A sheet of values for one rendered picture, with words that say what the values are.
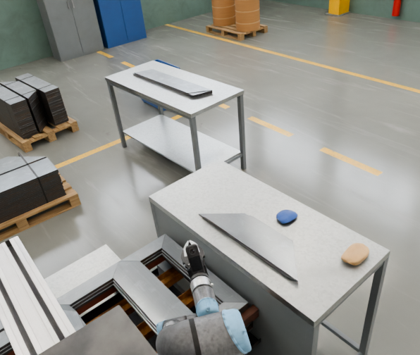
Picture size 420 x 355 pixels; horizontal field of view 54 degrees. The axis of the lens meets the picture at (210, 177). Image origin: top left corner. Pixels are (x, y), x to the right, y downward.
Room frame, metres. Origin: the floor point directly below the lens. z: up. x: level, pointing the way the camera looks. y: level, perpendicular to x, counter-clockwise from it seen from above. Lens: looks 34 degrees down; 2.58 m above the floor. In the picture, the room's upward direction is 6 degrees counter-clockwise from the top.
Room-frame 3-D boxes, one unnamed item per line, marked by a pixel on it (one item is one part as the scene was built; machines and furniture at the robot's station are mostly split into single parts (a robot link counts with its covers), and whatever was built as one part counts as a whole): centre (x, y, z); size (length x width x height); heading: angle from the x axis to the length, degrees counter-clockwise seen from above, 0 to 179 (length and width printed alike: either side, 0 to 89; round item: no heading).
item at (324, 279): (1.78, -0.23, 1.03); 1.30 x 0.60 x 0.04; 37
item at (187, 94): (4.31, 0.34, 0.49); 1.60 x 0.70 x 0.99; 38
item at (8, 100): (5.55, 2.49, 0.32); 1.20 x 0.80 x 0.65; 41
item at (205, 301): (0.92, 0.06, 1.43); 0.11 x 0.08 x 0.09; 9
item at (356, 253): (1.42, -0.68, 1.07); 0.16 x 0.10 x 0.04; 126
